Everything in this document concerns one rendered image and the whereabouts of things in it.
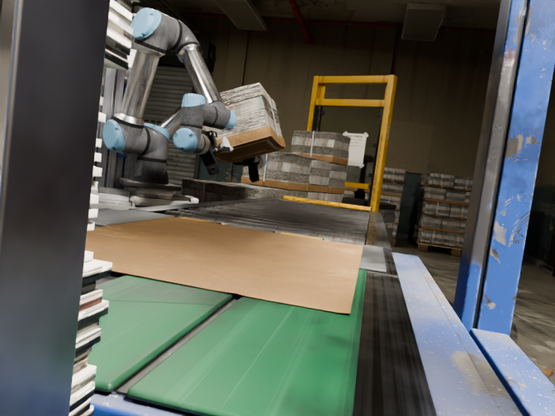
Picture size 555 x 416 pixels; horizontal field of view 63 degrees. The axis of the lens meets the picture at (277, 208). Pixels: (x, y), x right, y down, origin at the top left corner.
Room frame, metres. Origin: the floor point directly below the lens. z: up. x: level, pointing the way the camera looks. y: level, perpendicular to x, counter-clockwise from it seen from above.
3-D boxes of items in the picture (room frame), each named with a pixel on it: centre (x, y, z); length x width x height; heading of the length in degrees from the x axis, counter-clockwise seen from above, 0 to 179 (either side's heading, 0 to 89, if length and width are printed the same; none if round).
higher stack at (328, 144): (3.65, -0.28, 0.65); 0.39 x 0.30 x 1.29; 58
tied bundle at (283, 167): (3.15, 0.04, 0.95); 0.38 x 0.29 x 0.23; 59
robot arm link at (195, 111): (1.56, 0.31, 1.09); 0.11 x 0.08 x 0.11; 142
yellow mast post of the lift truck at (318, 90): (4.19, -0.23, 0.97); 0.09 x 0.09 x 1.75; 58
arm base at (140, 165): (1.88, 0.54, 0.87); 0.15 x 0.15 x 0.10
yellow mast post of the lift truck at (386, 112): (3.84, -0.79, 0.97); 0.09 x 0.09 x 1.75; 58
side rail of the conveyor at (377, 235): (1.52, -0.34, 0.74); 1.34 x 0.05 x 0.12; 168
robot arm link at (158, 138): (1.88, 0.54, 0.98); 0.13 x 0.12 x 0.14; 142
